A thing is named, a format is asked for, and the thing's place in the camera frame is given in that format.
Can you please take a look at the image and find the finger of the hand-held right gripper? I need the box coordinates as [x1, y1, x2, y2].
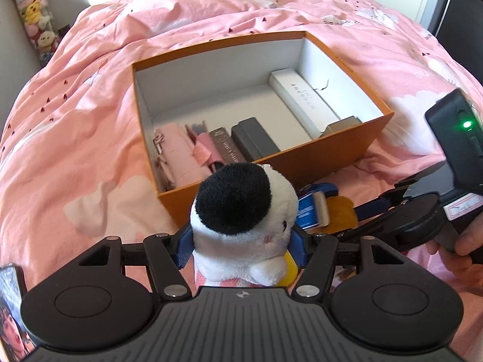
[353, 162, 453, 221]
[333, 205, 420, 243]

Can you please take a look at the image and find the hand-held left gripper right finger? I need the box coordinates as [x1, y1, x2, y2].
[289, 225, 408, 298]

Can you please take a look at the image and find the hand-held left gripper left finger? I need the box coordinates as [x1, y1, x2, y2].
[80, 223, 195, 299]

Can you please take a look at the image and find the brown plush toy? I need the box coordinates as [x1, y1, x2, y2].
[326, 195, 359, 234]

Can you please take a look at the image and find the blue card holder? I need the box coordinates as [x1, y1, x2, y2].
[296, 183, 339, 231]

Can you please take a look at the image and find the white plush toy black patch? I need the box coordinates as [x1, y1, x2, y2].
[189, 162, 301, 288]

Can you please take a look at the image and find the orange cardboard box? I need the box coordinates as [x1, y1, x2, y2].
[131, 30, 395, 229]

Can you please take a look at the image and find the small gold box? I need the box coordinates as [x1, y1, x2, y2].
[320, 115, 363, 138]

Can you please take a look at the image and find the brown sparkly card box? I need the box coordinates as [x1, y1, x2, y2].
[209, 127, 250, 167]

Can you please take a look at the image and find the dark grey box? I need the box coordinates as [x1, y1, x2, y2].
[231, 118, 282, 163]

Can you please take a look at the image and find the long white box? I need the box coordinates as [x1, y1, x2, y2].
[269, 68, 340, 139]

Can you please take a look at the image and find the person's right hand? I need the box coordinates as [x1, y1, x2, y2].
[426, 226, 483, 298]

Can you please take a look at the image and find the pink tape roll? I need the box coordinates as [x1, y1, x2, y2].
[192, 133, 214, 167]

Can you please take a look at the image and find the black cabinet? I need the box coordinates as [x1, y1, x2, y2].
[426, 0, 483, 69]

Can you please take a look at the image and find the pink printed blanket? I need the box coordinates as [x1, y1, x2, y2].
[0, 0, 483, 362]

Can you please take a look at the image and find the clear tube of plush toys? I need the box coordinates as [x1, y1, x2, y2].
[5, 0, 59, 65]

